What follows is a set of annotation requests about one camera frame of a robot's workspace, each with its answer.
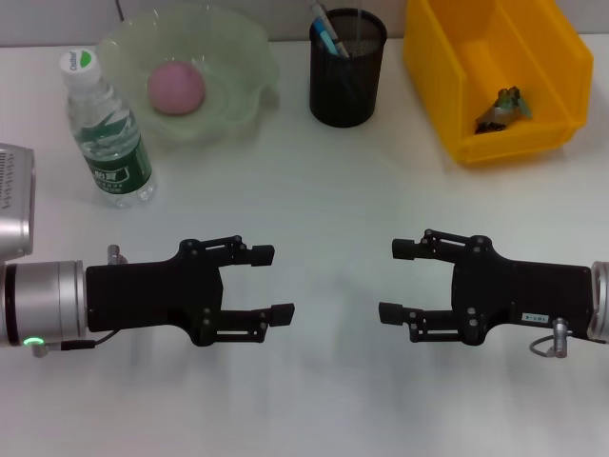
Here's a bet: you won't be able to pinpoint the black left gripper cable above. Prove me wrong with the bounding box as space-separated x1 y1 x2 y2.
29 329 119 360

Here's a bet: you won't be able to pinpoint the silver white ballpoint pen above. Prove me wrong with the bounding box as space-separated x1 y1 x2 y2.
310 0 352 58

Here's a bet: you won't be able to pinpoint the clear green-label water bottle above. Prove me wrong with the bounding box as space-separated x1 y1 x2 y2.
59 49 157 209

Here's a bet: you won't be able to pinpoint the black mesh pen cup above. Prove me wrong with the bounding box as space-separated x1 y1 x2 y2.
309 8 388 129

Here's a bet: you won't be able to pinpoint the pink peach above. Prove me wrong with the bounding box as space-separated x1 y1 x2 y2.
146 60 208 117

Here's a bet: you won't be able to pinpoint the blue capped scissors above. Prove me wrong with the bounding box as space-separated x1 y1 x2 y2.
312 17 337 53

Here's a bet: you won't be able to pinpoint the green plastic wrapper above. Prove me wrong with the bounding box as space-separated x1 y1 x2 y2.
473 86 532 134

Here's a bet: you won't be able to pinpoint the grey right gripper cable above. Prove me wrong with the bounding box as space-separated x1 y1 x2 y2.
528 317 573 359

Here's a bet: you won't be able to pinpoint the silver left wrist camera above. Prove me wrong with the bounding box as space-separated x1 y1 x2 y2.
0 142 37 261

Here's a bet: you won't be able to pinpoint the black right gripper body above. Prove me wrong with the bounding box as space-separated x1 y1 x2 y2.
448 233 594 348

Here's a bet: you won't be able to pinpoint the translucent green fruit plate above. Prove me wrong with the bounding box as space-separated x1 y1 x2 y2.
94 2 282 147

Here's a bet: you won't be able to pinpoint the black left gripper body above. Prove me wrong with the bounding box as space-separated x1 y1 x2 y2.
84 238 226 348

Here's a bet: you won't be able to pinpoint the yellow plastic bin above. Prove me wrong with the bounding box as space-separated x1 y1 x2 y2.
403 0 595 166

